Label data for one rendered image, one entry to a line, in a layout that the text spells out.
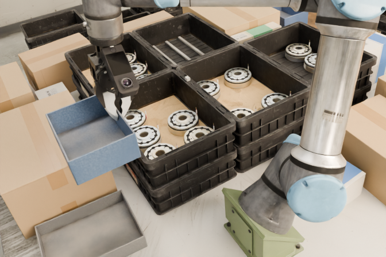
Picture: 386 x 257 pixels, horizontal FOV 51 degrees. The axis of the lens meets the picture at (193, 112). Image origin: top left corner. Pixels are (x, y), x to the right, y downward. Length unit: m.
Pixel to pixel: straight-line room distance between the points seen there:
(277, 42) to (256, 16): 0.22
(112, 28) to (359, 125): 0.82
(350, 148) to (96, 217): 0.80
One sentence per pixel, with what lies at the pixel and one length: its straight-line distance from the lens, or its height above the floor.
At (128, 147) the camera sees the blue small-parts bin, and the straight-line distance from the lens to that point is 0.89.
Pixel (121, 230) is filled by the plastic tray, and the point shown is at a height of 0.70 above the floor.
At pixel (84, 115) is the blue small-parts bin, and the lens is 1.04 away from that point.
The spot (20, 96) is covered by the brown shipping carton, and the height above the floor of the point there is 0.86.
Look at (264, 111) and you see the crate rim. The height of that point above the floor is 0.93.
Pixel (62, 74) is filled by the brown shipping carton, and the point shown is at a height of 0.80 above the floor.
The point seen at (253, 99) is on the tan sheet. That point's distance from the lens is 1.45.
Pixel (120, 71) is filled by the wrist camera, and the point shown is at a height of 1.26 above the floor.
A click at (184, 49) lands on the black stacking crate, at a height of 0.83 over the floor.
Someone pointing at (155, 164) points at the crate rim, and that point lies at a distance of 1.10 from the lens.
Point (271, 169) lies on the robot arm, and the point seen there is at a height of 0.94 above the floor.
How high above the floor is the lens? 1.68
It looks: 37 degrees down
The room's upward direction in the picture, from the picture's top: 7 degrees counter-clockwise
